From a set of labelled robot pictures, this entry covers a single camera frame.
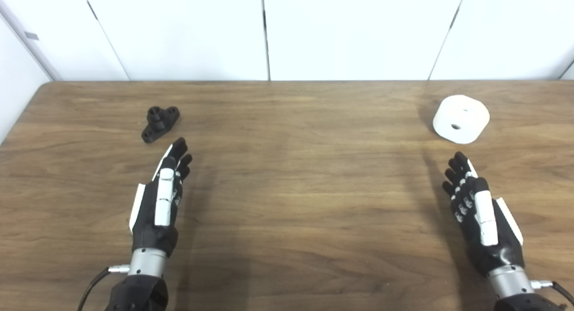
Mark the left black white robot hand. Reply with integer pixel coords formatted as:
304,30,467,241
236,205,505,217
129,137,193,258

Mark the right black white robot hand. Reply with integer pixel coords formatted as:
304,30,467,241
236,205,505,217
442,151,525,276

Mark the black flanged holder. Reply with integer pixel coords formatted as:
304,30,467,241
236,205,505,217
141,106,181,144

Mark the round white piece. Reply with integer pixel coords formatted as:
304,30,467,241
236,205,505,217
432,95,490,145

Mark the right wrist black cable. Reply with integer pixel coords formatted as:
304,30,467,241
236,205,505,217
531,280,574,305

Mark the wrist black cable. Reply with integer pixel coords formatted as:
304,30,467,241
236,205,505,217
77,265,131,311
531,280,574,305

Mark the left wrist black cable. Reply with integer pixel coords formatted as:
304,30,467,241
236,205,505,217
77,265,131,311

